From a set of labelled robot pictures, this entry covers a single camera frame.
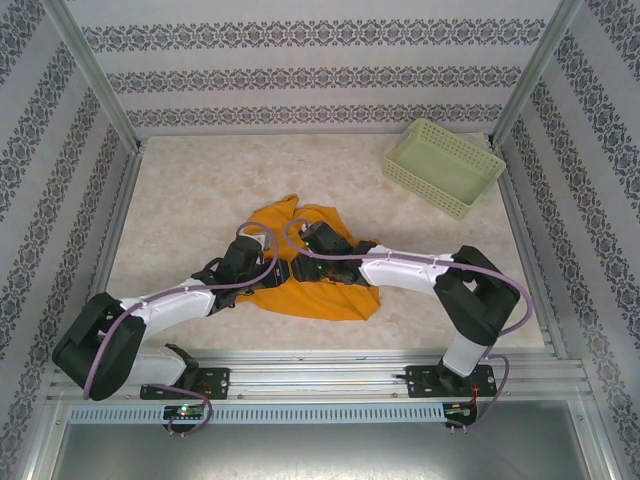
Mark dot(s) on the orange t-shirt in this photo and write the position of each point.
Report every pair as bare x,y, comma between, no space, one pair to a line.
320,300

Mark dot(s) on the pale green plastic basket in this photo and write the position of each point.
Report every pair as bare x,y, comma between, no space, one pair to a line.
440,165

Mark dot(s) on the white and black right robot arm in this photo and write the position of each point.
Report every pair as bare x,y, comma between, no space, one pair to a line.
405,270

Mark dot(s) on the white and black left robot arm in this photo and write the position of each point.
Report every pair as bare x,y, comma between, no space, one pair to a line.
170,305

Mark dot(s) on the left circuit board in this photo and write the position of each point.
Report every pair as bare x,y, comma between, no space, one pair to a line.
185,411

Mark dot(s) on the circuit board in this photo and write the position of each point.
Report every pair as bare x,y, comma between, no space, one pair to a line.
460,410
185,411

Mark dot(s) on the grey metal sheet panel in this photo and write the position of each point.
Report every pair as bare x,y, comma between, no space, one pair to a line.
320,450

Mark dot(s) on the right circuit board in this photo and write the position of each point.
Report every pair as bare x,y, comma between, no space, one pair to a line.
460,410

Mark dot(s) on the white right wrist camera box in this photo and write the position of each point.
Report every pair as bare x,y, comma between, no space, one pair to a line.
305,229

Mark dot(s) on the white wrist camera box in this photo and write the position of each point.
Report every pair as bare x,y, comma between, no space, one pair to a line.
305,229
264,242

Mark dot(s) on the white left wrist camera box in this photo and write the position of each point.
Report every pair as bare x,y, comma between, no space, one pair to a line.
264,242

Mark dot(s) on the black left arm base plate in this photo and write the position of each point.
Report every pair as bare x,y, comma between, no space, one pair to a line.
217,382

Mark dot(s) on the aluminium mounting rail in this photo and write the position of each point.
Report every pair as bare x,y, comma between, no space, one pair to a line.
320,372

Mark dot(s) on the aluminium left side rail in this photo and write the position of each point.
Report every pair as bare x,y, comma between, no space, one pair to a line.
122,200

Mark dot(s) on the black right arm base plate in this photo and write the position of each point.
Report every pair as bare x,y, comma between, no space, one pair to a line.
420,382

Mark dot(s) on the aluminium right side rail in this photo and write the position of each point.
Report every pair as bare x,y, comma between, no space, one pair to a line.
520,220

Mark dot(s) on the aluminium left frame post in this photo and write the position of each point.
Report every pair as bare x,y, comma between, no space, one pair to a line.
90,65

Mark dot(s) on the aluminium frame post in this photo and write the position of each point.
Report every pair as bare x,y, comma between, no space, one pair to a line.
90,65
536,65

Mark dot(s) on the aluminium right frame post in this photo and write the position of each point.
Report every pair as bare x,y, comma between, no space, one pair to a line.
536,65

